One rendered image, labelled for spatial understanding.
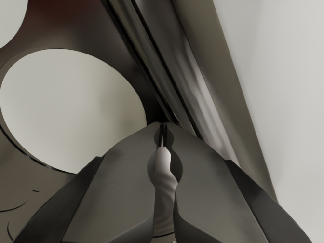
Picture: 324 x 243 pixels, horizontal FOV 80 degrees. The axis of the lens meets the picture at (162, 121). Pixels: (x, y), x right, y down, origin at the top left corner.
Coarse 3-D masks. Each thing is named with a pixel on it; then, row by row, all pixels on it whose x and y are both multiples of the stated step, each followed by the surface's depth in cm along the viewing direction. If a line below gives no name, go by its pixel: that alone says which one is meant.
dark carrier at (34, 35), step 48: (48, 0) 10; (96, 0) 10; (0, 48) 11; (48, 48) 11; (96, 48) 11; (144, 96) 13; (0, 144) 15; (0, 192) 18; (48, 192) 18; (0, 240) 21
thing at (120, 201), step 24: (120, 144) 10; (144, 144) 10; (120, 168) 8; (144, 168) 8; (96, 192) 7; (120, 192) 7; (144, 192) 7; (96, 216) 6; (120, 216) 6; (144, 216) 6; (72, 240) 6; (96, 240) 6; (120, 240) 6; (144, 240) 7
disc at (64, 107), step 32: (32, 64) 12; (64, 64) 12; (96, 64) 12; (0, 96) 13; (32, 96) 13; (64, 96) 13; (96, 96) 13; (128, 96) 13; (32, 128) 14; (64, 128) 14; (96, 128) 14; (128, 128) 14; (64, 160) 16
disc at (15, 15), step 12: (0, 0) 10; (12, 0) 10; (24, 0) 10; (0, 12) 10; (12, 12) 10; (24, 12) 10; (0, 24) 11; (12, 24) 11; (0, 36) 11; (12, 36) 11
